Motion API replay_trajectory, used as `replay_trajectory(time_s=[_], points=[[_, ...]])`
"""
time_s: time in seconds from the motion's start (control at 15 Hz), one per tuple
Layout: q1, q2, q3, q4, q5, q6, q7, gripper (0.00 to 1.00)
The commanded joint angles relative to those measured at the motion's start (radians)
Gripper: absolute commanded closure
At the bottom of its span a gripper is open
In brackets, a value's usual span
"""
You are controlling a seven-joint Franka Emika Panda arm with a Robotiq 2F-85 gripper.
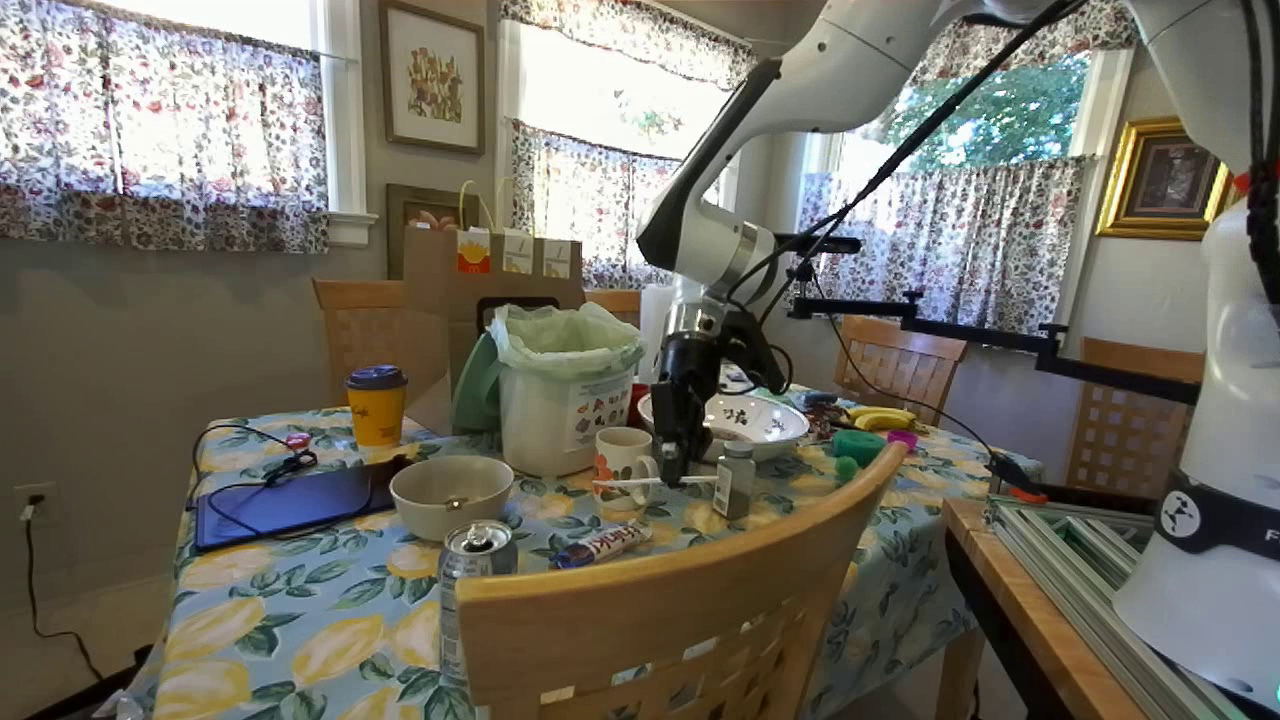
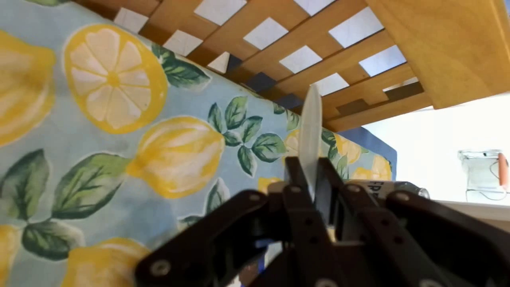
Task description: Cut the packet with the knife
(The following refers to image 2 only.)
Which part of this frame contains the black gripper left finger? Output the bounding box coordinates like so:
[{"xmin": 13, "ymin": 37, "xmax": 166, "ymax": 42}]
[{"xmin": 134, "ymin": 155, "xmax": 334, "ymax": 287}]

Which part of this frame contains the white plastic knife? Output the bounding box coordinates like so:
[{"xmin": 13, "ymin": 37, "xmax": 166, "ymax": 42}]
[{"xmin": 297, "ymin": 84, "xmax": 326, "ymax": 201}]

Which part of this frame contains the wooden lattice back chair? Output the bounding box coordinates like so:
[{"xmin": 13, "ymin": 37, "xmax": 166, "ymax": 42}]
[{"xmin": 74, "ymin": 0, "xmax": 510, "ymax": 135}]

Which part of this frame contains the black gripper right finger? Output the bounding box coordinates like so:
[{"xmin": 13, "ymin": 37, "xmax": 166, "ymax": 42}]
[{"xmin": 318, "ymin": 157, "xmax": 510, "ymax": 287}]

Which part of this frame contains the lemon print tablecloth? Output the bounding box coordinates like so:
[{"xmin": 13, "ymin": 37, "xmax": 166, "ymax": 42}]
[{"xmin": 0, "ymin": 0, "xmax": 399, "ymax": 287}]

